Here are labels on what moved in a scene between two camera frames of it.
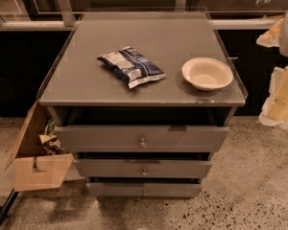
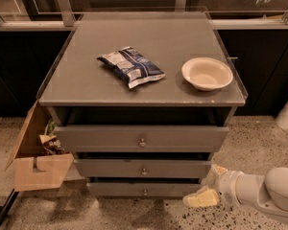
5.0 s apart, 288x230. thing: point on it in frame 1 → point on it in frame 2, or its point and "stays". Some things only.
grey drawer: (145, 169) stays
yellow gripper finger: (280, 105) → (204, 196)
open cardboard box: (33, 169) stays
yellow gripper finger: (272, 37) → (211, 178)
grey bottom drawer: (144, 190) stays
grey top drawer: (145, 139) stays
